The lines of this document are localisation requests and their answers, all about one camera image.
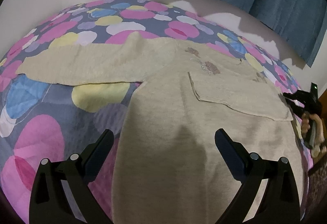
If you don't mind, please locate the beige knit sweater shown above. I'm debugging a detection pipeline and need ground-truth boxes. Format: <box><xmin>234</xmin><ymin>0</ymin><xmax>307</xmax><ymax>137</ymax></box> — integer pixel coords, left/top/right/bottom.
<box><xmin>17</xmin><ymin>32</ymin><xmax>305</xmax><ymax>223</ymax></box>

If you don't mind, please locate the colourful dotted bedspread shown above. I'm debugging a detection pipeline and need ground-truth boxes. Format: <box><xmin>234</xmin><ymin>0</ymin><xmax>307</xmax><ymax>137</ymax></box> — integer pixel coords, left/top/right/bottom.
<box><xmin>1</xmin><ymin>0</ymin><xmax>308</xmax><ymax>223</ymax></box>

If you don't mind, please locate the person's right hand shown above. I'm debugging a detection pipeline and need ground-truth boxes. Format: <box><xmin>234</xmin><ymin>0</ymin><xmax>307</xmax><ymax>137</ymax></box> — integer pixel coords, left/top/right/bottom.
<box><xmin>301</xmin><ymin>112</ymin><xmax>326</xmax><ymax>163</ymax></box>

